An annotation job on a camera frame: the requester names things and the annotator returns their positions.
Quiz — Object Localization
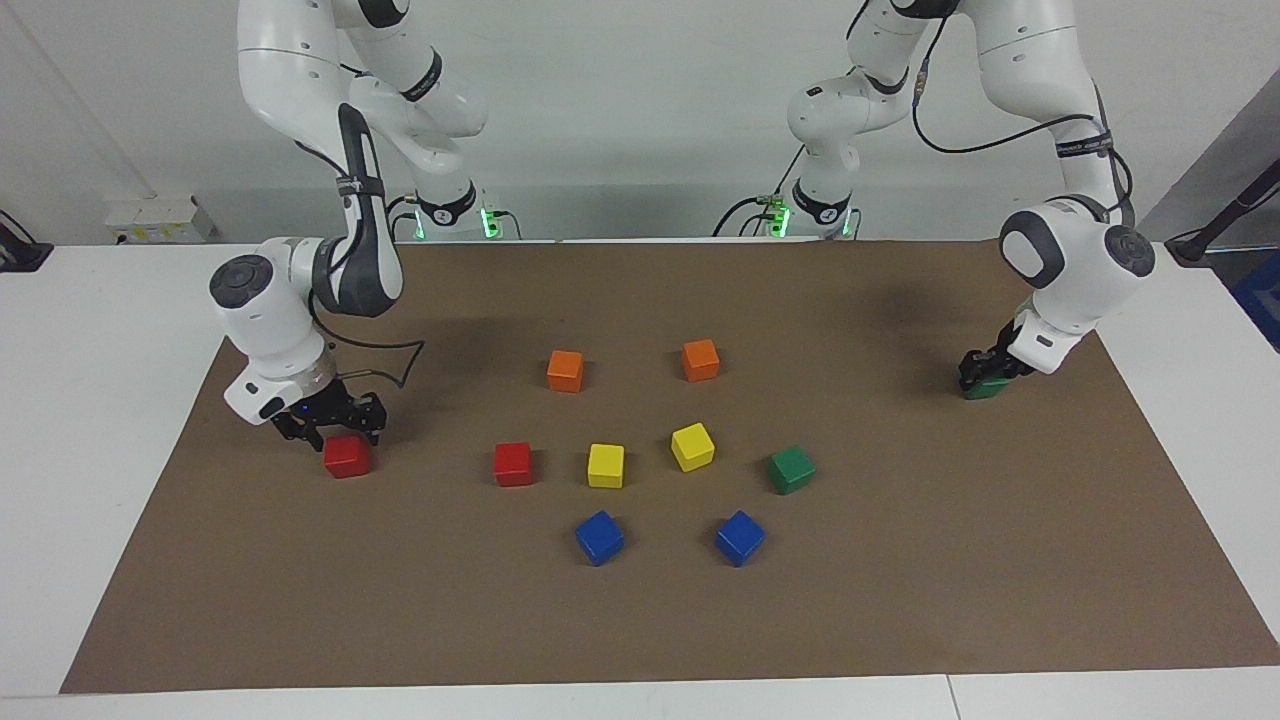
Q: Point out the blue crate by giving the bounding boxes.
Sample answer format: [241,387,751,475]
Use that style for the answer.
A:
[1228,250,1280,353]

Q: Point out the white wall power strip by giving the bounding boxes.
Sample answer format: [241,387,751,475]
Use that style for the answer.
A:
[105,195,223,246]

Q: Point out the blue wooden cube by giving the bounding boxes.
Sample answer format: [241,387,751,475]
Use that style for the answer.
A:
[575,510,626,567]
[714,510,766,567]

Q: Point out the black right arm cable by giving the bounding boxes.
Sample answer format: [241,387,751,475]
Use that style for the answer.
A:
[308,290,427,387]

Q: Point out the brown table mat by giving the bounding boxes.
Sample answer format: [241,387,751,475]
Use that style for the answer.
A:
[60,240,1280,694]

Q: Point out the black left base cable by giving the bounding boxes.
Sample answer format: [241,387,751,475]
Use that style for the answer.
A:
[712,148,806,239]

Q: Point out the black clamp foot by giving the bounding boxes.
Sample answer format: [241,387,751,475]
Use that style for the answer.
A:
[0,208,53,273]

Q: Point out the red wooden cube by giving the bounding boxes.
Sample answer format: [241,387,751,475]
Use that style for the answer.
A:
[494,442,535,488]
[324,434,372,479]

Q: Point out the black tripod stand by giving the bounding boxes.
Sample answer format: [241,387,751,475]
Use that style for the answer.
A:
[1165,158,1280,267]

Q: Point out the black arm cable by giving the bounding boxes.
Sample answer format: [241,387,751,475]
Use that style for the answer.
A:
[308,290,427,387]
[908,20,1137,227]

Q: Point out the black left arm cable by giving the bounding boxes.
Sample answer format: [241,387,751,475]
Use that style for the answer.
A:
[908,20,1137,227]

